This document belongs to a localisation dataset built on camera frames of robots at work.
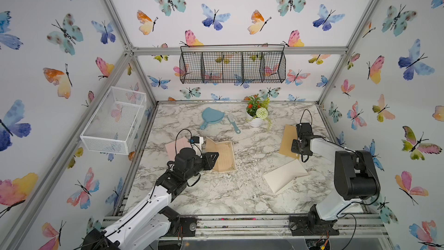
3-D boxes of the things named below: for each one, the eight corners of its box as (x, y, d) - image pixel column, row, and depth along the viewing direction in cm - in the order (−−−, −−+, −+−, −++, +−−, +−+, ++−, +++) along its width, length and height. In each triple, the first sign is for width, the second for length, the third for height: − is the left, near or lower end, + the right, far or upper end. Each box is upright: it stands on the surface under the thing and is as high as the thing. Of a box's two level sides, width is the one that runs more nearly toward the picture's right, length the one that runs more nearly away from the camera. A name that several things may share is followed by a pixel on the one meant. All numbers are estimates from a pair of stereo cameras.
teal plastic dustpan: (200, 129, 109) (200, 127, 108) (203, 109, 120) (202, 107, 118) (223, 129, 109) (223, 127, 108) (224, 109, 120) (224, 107, 118)
